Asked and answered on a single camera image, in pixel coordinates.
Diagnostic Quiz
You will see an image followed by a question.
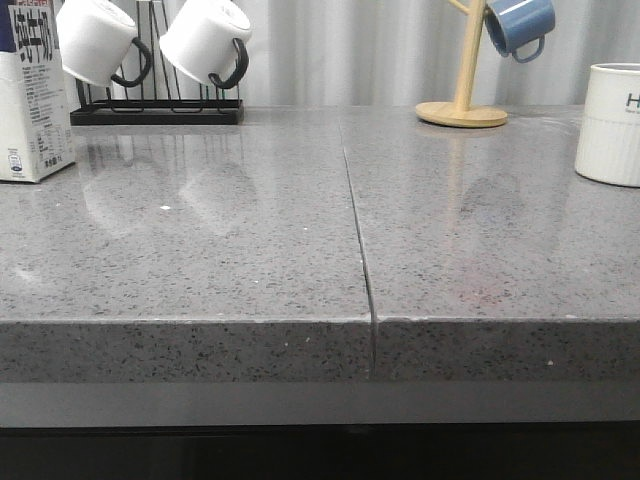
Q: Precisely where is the white blue milk carton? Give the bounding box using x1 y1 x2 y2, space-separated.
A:
1 1 76 183

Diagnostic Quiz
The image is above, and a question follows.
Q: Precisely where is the cream HOME mug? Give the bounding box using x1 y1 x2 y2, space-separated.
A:
575 63 639 187

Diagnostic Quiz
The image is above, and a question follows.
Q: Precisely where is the wooden mug tree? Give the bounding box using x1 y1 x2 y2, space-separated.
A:
415 0 508 128

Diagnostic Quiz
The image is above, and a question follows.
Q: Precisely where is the right white hanging mug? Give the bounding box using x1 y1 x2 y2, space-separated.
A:
159 0 252 90

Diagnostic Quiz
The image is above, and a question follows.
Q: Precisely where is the white hanging mug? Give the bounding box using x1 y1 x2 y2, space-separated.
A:
56 0 153 88
159 0 252 90

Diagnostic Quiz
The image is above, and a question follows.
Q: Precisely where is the blue hanging mug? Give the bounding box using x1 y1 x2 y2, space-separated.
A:
484 0 556 64

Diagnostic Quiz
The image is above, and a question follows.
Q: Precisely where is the left white hanging mug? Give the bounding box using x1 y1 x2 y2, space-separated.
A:
56 0 153 88

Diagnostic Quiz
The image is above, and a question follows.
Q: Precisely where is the black wire mug rack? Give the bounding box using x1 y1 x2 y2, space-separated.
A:
71 1 244 126

